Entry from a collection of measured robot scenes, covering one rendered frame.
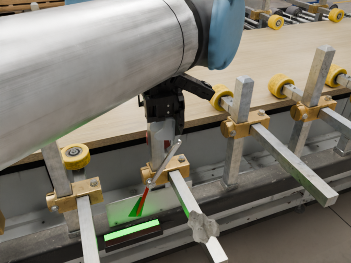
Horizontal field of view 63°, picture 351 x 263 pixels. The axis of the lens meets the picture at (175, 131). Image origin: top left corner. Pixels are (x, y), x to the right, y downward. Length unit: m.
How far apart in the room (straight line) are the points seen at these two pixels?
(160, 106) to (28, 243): 0.57
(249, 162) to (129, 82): 1.05
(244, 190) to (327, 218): 1.06
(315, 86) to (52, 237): 0.87
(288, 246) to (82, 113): 1.66
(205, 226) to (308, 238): 1.23
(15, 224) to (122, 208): 0.41
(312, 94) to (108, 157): 0.68
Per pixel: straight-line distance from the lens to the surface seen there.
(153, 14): 0.25
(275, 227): 1.85
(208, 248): 0.66
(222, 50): 0.32
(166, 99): 0.56
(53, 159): 0.71
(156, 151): 0.76
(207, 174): 1.16
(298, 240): 1.84
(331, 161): 1.23
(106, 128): 0.93
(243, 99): 0.79
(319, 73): 0.92
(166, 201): 0.89
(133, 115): 0.98
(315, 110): 0.98
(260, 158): 1.27
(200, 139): 1.09
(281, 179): 1.08
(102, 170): 1.04
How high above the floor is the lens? 1.42
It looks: 36 degrees down
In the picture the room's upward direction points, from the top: straight up
